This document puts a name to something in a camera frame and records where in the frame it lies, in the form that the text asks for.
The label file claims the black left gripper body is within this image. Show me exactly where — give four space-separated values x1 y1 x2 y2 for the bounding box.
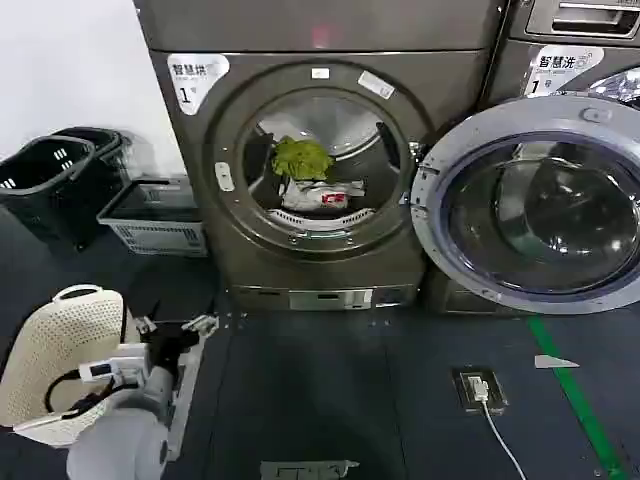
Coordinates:
144 323 201 381

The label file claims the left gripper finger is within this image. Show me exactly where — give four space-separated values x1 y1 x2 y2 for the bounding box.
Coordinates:
133 299 162 345
180 313 220 343

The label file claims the white perforated laundry basket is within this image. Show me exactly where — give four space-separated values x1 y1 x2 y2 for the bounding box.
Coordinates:
0 283 205 464

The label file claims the grey slatted plastic crate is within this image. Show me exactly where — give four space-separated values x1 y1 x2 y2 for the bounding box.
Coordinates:
96 177 210 258

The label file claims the large black plastic basket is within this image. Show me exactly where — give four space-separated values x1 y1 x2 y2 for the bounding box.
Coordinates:
0 135 97 253

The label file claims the white printed garment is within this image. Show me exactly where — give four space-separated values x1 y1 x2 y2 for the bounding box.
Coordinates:
280 175 367 211

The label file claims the green garment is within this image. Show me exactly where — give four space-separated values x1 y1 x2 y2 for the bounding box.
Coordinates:
270 136 334 180

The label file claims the black floor socket box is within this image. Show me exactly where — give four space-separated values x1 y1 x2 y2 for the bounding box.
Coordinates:
451 367 509 414

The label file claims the grey dryer with open drum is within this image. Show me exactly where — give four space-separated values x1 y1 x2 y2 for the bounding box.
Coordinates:
132 0 512 314

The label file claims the white floor tape piece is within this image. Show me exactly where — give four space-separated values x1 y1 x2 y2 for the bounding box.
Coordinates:
533 354 581 370

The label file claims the round glass dryer door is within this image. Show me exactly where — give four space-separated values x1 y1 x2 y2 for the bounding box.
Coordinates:
409 96 640 317

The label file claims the green floor tape line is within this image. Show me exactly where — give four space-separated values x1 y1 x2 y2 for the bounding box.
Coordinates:
527 315 629 480

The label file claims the grey dryer with closed door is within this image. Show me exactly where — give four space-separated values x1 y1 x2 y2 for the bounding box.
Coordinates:
483 0 640 112

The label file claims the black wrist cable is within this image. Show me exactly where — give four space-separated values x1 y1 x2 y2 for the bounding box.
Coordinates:
46 369 117 419

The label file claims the white plug with cable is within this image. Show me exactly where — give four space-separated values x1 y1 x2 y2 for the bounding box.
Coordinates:
467 374 527 480

